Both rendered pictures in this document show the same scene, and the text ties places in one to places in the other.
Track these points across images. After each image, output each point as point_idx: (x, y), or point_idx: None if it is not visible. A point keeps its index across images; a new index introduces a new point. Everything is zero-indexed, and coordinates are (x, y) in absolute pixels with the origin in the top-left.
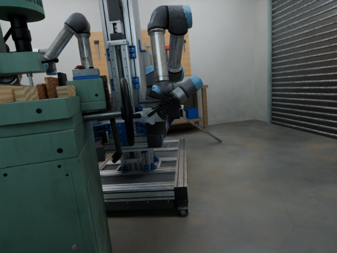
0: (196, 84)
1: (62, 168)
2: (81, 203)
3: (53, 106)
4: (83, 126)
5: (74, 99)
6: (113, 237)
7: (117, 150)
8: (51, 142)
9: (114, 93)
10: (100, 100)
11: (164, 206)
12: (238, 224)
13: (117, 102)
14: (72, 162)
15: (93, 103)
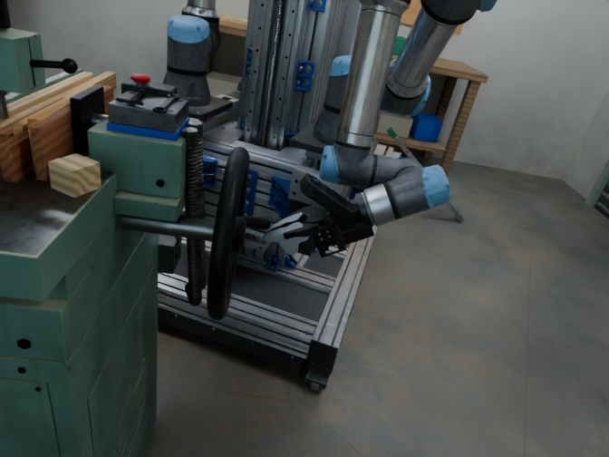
0: (430, 198)
1: (28, 374)
2: (67, 438)
3: (4, 270)
4: (117, 245)
5: (90, 209)
6: (167, 388)
7: (190, 295)
8: (4, 323)
9: (247, 83)
10: (167, 195)
11: (281, 362)
12: (411, 456)
13: (248, 111)
14: (53, 369)
15: (147, 203)
